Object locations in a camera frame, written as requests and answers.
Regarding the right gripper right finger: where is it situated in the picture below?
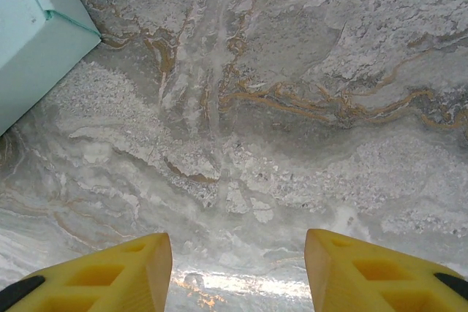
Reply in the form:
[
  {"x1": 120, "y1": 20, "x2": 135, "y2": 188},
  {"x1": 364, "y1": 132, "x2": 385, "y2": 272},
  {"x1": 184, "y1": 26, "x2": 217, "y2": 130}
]
[{"x1": 305, "y1": 228, "x2": 468, "y2": 312}]

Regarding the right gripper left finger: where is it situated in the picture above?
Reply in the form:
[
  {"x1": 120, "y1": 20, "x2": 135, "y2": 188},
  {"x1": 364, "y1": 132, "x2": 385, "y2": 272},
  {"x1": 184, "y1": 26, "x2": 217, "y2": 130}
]
[{"x1": 0, "y1": 232, "x2": 173, "y2": 312}]

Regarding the light blue paper box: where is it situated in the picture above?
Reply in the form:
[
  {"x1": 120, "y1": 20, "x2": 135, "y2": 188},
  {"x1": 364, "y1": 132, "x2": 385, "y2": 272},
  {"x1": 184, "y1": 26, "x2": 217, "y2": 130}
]
[{"x1": 0, "y1": 0, "x2": 102, "y2": 137}]

